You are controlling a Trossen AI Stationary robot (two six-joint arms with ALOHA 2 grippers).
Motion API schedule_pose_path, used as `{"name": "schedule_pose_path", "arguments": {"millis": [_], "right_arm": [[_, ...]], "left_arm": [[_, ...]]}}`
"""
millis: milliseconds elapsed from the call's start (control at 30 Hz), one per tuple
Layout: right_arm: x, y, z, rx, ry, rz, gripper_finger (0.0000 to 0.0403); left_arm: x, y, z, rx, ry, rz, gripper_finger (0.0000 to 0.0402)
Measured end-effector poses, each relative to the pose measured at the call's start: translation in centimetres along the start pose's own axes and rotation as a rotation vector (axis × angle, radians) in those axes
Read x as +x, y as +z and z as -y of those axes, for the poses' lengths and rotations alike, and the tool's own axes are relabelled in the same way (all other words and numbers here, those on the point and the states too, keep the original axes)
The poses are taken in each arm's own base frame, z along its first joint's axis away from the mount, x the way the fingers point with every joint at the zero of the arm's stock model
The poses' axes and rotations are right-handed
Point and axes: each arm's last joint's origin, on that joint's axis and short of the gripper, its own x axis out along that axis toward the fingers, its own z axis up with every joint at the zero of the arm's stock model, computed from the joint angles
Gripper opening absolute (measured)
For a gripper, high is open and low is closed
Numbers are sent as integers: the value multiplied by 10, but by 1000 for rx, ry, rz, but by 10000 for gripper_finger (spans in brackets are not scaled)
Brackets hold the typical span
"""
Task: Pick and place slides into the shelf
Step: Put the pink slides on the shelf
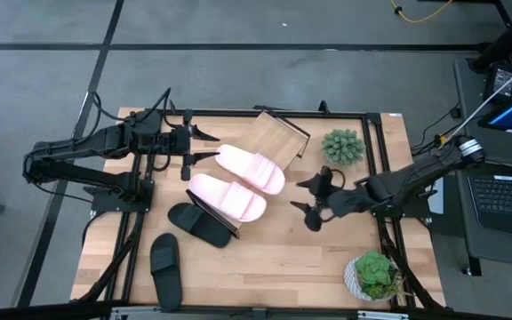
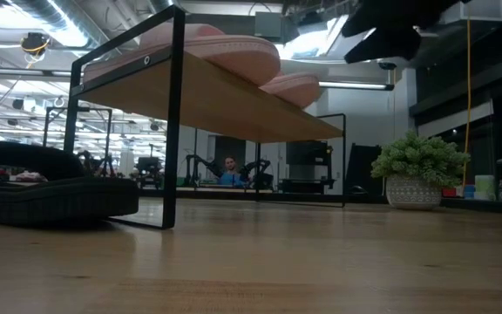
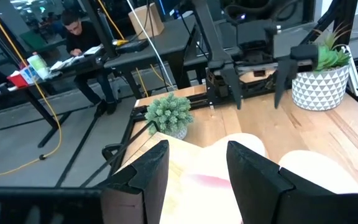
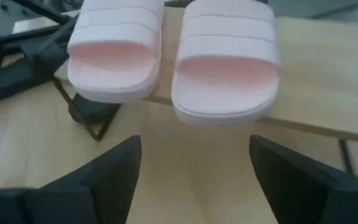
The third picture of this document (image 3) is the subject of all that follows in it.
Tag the cardboard box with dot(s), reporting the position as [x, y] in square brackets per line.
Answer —
[145, 20]

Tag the pink slide sandal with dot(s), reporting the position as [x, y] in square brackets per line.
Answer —
[319, 171]
[204, 186]

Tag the white papers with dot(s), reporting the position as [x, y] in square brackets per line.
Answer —
[89, 51]

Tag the person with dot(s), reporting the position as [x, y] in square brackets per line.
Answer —
[82, 37]

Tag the dark grey office desk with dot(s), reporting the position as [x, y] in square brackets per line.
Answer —
[160, 49]

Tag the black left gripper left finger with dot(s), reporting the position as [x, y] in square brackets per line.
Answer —
[141, 186]

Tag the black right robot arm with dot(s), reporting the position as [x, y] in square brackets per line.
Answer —
[211, 31]

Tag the green-white wipes canister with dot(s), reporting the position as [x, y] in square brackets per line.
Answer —
[37, 63]

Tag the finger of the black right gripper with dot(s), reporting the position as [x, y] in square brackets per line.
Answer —
[230, 74]
[286, 71]

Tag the black office desk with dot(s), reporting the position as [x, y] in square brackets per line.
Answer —
[42, 105]

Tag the blue-white box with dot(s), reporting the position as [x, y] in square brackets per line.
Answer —
[30, 74]

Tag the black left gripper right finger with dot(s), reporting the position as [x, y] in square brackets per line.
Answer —
[253, 186]

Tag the succulent in triangle-patterned pot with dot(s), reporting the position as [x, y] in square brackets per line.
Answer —
[319, 90]

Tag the fluffy green plant in pot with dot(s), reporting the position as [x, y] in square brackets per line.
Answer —
[169, 113]

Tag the black power adapter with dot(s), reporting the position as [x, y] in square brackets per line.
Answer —
[132, 46]

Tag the red box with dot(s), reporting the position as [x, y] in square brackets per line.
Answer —
[17, 81]

